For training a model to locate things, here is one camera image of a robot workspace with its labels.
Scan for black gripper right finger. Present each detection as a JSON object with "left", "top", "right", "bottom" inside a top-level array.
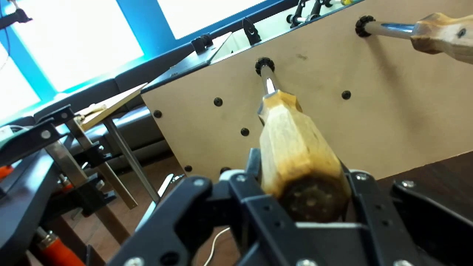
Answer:
[{"left": 343, "top": 168, "right": 473, "bottom": 266}]

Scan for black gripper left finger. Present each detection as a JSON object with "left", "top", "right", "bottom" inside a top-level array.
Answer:
[{"left": 108, "top": 146, "right": 299, "bottom": 266}]

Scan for wooden rod handle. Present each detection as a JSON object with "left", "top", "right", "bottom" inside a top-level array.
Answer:
[
  {"left": 256, "top": 88, "right": 353, "bottom": 224},
  {"left": 409, "top": 10, "right": 473, "bottom": 64}
]

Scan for foosball table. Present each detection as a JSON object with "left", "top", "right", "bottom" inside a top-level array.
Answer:
[{"left": 114, "top": 0, "right": 473, "bottom": 181}]

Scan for light wooden board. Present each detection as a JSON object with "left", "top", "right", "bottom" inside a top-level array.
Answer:
[{"left": 72, "top": 81, "right": 149, "bottom": 132}]

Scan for black score counter beads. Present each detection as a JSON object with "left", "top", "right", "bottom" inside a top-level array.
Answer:
[{"left": 191, "top": 17, "right": 263, "bottom": 56}]

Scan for grey robot mounting platform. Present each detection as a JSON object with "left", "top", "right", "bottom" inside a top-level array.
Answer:
[{"left": 0, "top": 146, "right": 68, "bottom": 266}]

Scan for blue framed window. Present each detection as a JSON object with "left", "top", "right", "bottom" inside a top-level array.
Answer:
[{"left": 0, "top": 0, "right": 297, "bottom": 123}]

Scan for orange handled bar clamp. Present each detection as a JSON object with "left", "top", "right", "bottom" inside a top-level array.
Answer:
[
  {"left": 0, "top": 106, "right": 77, "bottom": 183},
  {"left": 28, "top": 115, "right": 142, "bottom": 266}
]

